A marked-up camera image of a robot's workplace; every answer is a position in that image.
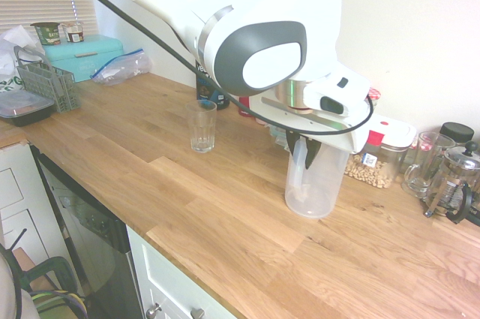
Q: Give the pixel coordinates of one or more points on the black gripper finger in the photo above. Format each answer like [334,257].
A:
[293,143]
[312,152]

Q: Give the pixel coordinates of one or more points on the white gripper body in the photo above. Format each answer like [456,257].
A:
[337,142]

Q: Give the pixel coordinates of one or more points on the clear pitcher with blue lid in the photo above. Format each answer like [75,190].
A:
[318,191]

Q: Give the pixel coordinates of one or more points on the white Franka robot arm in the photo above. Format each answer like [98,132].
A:
[240,11]

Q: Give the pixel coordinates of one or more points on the pink water bottle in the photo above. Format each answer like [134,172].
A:
[262,121]

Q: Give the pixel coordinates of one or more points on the red water bottle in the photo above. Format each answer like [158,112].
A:
[244,103]

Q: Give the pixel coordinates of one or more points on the glass food container teal lid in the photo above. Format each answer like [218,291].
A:
[279,139]

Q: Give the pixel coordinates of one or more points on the cereal container with white lid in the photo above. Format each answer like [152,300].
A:
[390,135]

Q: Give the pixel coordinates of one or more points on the jar with red checked lid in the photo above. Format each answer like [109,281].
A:
[373,95]

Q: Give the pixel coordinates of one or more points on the clear glass mug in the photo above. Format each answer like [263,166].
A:
[423,169]

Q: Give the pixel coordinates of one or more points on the clear faceted drinking glass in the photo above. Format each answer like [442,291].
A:
[202,127]

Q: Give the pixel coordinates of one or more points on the black Vega protein tub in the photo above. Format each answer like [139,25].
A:
[210,93]

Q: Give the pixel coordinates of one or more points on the jar with black lid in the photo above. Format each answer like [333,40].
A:
[457,131]

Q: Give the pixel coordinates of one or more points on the glass french press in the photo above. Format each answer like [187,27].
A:
[453,184]

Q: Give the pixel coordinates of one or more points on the kitchen base cabinet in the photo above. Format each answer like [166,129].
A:
[168,277]

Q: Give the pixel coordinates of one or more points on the clear zip plastic bag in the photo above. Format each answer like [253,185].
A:
[120,67]

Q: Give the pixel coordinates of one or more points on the black dishwasher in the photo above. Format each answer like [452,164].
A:
[93,229]

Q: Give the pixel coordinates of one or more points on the silver cabinet knob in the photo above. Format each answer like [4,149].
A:
[153,310]

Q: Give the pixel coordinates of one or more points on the teal metal bread box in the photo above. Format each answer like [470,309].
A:
[93,52]

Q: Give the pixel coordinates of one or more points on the grey cutlery basket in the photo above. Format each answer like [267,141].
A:
[56,86]

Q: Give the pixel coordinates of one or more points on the green oatmeal cup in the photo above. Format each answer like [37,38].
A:
[47,34]

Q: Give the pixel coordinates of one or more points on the black plastic food container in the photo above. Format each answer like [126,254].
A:
[22,109]

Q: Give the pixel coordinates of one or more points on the white side cabinet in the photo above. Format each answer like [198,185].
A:
[22,199]

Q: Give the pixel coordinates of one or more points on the white plastic shopping bag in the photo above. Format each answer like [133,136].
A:
[11,56]

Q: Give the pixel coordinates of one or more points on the white window blinds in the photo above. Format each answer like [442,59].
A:
[33,0]

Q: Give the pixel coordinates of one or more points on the wrist camera on red mount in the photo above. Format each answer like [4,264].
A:
[337,94]

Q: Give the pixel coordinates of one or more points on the green metal frame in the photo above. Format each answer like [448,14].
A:
[56,264]

